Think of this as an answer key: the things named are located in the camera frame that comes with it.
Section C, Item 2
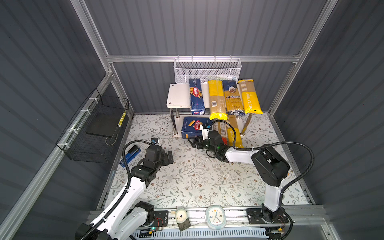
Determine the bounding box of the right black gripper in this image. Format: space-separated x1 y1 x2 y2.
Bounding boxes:
188 135 217 155

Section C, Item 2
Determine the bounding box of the red spaghetti bag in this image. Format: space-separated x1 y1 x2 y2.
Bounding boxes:
218 122 228 145

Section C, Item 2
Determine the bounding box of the blue Barilla rigatoni box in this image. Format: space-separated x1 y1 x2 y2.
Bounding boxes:
181 116 212 139

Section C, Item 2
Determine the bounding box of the yellow clear spaghetti bag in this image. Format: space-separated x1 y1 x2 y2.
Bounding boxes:
208 80 228 121

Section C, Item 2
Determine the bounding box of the blue Barilla spaghetti box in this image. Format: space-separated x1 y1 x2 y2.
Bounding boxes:
189 79 206 115

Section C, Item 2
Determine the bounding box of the blue Ankara spaghetti bag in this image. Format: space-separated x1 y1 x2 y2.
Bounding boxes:
223 81 245 116

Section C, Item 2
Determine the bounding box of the yellow Pastatime spaghetti bag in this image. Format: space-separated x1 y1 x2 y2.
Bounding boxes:
238 79 263 115

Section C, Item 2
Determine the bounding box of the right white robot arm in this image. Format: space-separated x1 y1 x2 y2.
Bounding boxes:
189 131 290 213

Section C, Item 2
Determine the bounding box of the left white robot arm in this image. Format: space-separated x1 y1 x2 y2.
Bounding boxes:
75 140 174 240

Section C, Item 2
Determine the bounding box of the white two-tier shelf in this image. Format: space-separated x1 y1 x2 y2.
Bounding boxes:
167 83 253 138

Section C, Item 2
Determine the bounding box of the blue stapler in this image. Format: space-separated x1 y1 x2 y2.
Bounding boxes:
125 145 141 164

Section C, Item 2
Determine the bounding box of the tape roll dispenser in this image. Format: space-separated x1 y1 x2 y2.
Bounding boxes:
175 207 192 232

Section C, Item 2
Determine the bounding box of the yellow green marker pen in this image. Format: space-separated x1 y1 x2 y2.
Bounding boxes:
117 111 127 128

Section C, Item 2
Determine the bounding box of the white analog clock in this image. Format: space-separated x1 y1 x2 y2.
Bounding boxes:
206 205 227 230

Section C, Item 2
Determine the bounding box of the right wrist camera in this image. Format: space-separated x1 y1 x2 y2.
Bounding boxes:
200 125 211 140

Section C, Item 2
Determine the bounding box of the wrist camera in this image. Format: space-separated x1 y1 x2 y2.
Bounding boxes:
200 125 211 140
151 138 163 146

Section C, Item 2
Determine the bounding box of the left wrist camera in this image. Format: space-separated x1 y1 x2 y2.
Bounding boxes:
151 138 163 146

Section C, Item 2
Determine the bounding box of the white wire mesh basket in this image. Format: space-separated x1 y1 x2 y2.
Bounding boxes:
174 57 242 84

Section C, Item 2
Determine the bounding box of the black wire mesh basket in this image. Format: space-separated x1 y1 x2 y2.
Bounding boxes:
57 89 130 164

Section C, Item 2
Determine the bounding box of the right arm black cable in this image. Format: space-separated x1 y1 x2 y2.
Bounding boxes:
209 119 315 208

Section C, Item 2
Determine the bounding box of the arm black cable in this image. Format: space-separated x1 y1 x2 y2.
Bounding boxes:
76 139 154 240
209 119 315 208

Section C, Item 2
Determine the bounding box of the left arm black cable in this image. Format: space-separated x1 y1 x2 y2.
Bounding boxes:
76 139 154 240

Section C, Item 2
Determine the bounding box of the aluminium mounting rail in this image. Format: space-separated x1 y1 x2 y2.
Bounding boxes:
75 202 325 240

